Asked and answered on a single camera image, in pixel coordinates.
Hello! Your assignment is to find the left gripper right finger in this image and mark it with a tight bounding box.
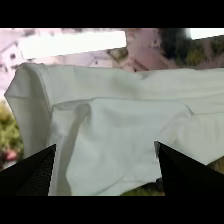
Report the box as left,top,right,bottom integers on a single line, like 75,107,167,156
154,140,224,197

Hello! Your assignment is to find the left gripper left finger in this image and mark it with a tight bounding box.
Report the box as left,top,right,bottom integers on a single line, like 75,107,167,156
0,143,57,197

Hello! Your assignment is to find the white T-shirt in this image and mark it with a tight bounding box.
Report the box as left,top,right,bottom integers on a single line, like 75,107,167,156
3,62,224,197

